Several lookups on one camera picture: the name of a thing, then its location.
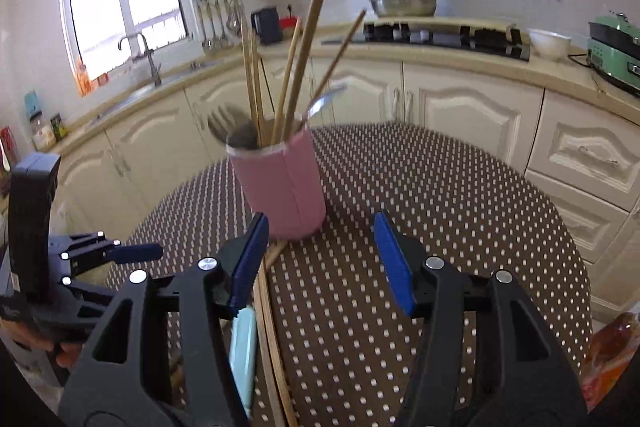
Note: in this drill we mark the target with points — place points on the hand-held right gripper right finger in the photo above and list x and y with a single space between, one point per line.
395 257

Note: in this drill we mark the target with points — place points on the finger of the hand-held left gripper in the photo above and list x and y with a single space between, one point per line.
140 250
95 267

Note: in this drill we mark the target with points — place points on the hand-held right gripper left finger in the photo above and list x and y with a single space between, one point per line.
247 262

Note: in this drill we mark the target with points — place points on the pink utensil holder cup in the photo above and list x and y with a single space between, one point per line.
280 187

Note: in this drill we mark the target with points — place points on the light blue sheathed knife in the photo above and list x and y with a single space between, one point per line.
245 347

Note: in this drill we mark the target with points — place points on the silver metal spoon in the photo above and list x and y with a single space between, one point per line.
325 102

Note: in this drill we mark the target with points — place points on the pile of wooden chopsticks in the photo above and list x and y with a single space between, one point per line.
304 57

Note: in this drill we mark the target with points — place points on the person's left hand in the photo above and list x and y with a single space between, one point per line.
67 354

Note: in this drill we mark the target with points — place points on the brown polka dot tablecloth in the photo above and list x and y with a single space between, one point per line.
450 232

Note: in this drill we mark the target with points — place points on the small green jar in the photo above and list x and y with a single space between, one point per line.
59 127

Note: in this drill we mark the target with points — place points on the orange dish soap bottle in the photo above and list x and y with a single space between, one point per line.
83 79

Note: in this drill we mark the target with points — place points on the stainless steel sink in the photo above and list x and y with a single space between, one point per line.
150 89

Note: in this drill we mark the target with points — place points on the metal sink faucet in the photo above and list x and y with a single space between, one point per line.
150 57

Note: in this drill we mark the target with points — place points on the hanging metal ladle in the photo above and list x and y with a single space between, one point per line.
206 39

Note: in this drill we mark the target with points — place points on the black gas stove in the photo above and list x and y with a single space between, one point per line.
450 39

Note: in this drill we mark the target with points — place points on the hanging metal spatula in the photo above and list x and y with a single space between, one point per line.
218 37

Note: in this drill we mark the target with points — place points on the orange plastic bag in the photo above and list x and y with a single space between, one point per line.
607 357

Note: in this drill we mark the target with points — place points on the black electric kettle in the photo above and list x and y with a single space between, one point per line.
267 27

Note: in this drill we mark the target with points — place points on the beige kitchen countertop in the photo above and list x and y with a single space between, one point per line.
550 74

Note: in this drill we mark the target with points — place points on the red container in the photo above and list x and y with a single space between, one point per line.
290 26

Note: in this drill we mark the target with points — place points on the hanging metal whisk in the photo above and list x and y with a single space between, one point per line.
232 19

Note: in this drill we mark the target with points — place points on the white bowl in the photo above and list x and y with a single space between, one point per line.
549 44

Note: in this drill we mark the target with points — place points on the green electric cooker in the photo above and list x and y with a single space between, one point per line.
615 52

